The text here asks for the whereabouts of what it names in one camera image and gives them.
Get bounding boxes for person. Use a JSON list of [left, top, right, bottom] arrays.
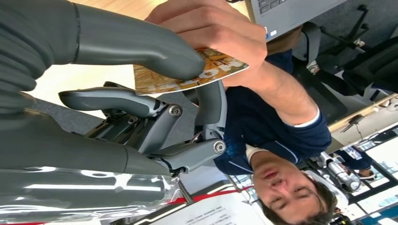
[[335, 146, 377, 181], [214, 49, 350, 225]]

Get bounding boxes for silver laptop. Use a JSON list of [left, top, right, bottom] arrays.
[[245, 0, 348, 43]]

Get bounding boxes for black office chair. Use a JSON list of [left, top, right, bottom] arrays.
[[291, 22, 349, 126], [319, 4, 398, 97]]

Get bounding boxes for ribbed grey right arm sleeve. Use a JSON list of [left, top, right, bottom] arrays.
[[0, 0, 79, 115]]

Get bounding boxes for red tape strip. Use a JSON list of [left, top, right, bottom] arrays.
[[167, 186, 253, 206]]

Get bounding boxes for white printed paper sheet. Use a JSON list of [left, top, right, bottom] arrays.
[[148, 193, 275, 225]]

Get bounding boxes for wooden desk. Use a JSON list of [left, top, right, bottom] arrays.
[[328, 93, 398, 153]]

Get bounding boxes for small black device with cable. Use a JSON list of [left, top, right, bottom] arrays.
[[339, 114, 365, 134]]

